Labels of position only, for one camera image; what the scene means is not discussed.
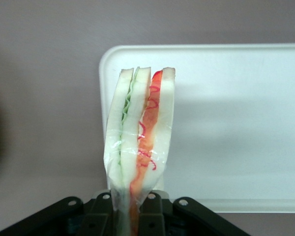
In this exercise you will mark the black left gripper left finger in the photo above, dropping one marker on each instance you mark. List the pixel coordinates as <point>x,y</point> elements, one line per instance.
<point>98,216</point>

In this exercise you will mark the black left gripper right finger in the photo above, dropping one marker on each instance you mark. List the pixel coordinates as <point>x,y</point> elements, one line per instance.
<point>153,216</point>

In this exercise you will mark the triangle sandwich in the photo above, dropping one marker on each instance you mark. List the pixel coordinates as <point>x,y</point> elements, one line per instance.
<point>137,118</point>

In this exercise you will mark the cream rectangular tray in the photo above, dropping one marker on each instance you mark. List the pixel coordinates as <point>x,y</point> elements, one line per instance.
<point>236,123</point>

